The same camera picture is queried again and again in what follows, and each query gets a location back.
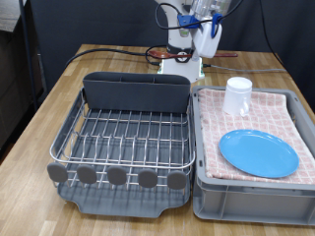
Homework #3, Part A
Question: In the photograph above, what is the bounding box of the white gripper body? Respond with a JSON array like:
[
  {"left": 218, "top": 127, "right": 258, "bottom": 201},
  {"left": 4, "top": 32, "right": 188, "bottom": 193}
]
[{"left": 192, "top": 22, "right": 222, "bottom": 59}]

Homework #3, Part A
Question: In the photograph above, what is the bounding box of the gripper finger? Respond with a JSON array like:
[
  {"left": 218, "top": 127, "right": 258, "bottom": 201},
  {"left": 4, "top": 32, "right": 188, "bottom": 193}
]
[{"left": 191, "top": 48, "right": 202, "bottom": 63}]

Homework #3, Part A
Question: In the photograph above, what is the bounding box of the white mug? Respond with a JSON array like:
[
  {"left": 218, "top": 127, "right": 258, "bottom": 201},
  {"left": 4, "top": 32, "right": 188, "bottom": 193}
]
[{"left": 221, "top": 77, "right": 253, "bottom": 117}]

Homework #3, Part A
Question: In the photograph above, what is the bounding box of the blue plate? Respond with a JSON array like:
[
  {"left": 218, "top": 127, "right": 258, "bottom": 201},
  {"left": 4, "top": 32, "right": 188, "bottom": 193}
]
[{"left": 219, "top": 128, "right": 300, "bottom": 179}]

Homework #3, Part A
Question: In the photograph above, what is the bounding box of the grey dish drying rack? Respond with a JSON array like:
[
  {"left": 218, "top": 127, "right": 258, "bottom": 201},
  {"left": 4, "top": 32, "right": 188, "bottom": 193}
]
[{"left": 52, "top": 88, "right": 193, "bottom": 218}]

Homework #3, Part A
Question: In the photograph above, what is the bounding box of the dark grey cutlery holder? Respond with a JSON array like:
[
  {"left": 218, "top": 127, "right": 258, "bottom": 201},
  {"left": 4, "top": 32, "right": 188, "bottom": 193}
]
[{"left": 82, "top": 71, "right": 192, "bottom": 114}]

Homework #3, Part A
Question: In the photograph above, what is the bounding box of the pink checkered towel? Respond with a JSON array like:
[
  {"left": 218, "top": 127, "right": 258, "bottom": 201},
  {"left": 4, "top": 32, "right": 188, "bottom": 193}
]
[{"left": 197, "top": 88, "right": 315, "bottom": 185}]

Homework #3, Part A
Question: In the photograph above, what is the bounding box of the grey plastic crate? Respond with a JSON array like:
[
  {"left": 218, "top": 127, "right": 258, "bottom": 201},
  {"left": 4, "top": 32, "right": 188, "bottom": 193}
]
[{"left": 191, "top": 85, "right": 315, "bottom": 226}]

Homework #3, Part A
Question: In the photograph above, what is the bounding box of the black metal pole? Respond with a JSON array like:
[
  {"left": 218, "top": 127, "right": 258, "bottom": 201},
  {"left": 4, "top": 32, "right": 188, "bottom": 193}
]
[{"left": 18, "top": 0, "right": 38, "bottom": 111}]

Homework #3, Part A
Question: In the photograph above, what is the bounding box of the dark cabinet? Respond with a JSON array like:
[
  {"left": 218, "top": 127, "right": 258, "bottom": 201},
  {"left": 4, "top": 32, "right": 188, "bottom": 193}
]
[{"left": 0, "top": 0, "right": 43, "bottom": 158}]

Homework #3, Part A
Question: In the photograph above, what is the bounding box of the blue cable clip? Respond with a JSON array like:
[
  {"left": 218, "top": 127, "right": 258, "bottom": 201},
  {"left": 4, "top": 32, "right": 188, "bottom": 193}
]
[{"left": 211, "top": 13, "right": 224, "bottom": 37}]

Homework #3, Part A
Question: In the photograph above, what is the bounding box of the wrist camera on blue mount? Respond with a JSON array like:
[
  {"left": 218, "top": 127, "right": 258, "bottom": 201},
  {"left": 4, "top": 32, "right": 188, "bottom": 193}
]
[{"left": 176, "top": 13, "right": 202, "bottom": 37}]

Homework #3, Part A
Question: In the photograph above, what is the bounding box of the thin grey cable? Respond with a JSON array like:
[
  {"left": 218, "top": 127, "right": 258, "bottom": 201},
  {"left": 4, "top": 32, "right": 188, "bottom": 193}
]
[{"left": 203, "top": 63, "right": 286, "bottom": 73}]

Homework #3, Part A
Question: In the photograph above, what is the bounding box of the black camera cable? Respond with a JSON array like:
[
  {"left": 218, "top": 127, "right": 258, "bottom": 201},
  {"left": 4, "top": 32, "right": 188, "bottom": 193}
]
[{"left": 155, "top": 0, "right": 245, "bottom": 31}]

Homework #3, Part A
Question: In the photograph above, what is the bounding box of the black hanging cable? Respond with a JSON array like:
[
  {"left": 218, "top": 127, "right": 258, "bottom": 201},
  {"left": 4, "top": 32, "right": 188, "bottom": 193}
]
[{"left": 259, "top": 0, "right": 293, "bottom": 78}]

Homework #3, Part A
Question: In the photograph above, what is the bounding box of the thick black table cable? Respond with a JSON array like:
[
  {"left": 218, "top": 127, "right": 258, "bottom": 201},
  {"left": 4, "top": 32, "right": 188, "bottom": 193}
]
[{"left": 63, "top": 44, "right": 169, "bottom": 70}]

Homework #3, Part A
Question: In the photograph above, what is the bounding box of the metal wire dish rack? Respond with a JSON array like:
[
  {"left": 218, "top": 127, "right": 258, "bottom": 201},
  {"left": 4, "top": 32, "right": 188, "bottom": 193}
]
[{"left": 46, "top": 88, "right": 197, "bottom": 195}]

